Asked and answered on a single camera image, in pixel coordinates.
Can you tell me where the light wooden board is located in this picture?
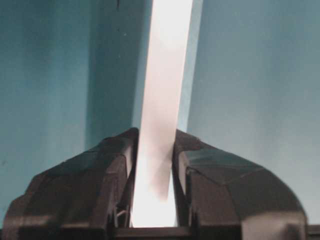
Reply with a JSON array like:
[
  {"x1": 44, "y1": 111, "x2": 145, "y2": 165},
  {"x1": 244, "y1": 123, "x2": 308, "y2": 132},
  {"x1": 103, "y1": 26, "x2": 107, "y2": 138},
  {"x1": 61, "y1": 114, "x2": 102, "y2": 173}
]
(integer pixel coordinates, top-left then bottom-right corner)
[{"x1": 131, "y1": 0, "x2": 193, "y2": 228}]

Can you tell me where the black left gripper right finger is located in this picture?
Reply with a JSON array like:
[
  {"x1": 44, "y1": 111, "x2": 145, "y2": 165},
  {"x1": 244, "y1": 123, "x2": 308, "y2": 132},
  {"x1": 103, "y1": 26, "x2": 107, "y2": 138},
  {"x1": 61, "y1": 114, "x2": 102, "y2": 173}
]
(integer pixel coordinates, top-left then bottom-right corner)
[{"x1": 172, "y1": 130, "x2": 308, "y2": 240}]

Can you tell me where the teal table cloth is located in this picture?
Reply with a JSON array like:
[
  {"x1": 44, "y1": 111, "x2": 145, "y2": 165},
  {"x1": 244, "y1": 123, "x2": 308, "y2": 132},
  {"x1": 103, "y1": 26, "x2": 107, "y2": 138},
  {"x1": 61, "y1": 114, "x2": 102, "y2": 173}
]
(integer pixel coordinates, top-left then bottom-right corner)
[{"x1": 0, "y1": 0, "x2": 320, "y2": 224}]

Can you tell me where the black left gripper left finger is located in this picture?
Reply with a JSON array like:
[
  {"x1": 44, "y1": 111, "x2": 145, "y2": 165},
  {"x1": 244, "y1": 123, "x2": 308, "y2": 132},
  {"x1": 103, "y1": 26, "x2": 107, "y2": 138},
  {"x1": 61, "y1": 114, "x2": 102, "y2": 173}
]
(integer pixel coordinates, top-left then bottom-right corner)
[{"x1": 1, "y1": 127, "x2": 139, "y2": 240}]

